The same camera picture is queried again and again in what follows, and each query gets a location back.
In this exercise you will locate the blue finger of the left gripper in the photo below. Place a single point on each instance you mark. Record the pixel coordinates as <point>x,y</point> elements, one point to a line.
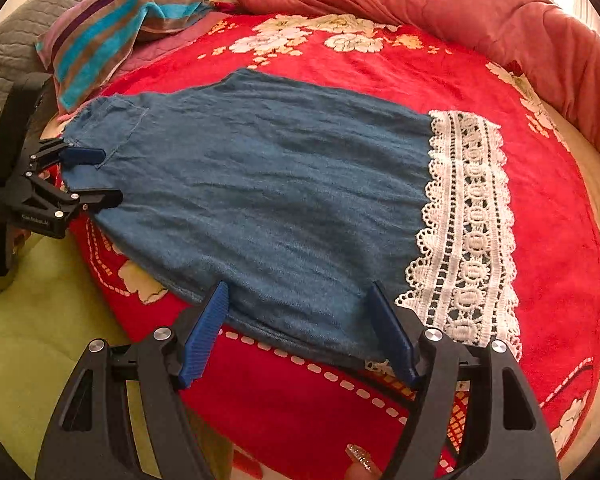
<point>96,199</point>
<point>77,156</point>

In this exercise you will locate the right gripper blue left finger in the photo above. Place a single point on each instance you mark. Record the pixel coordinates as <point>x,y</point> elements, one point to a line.
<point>197,328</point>

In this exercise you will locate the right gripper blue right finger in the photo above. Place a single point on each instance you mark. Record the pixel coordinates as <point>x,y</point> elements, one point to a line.
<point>394,343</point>

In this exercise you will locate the blue denim pants lace hem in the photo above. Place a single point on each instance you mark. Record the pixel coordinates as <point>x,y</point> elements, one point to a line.
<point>300,196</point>

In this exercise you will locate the left forearm green sleeve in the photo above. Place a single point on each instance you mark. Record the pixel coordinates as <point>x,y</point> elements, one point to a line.
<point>49,313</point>

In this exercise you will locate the right hand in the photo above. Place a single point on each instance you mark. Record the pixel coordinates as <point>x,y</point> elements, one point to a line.
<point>362,467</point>

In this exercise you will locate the red floral blanket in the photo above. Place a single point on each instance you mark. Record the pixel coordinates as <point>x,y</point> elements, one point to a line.
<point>296,415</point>

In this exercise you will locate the striped towel pillow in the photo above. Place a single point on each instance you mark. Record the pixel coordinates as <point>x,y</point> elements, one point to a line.
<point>85,46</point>

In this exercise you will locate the pink quilted bed sheet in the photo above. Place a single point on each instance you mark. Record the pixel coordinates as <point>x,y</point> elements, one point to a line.
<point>149,52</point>

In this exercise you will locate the rust red quilted comforter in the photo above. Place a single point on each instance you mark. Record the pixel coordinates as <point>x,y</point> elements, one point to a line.
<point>559,54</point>

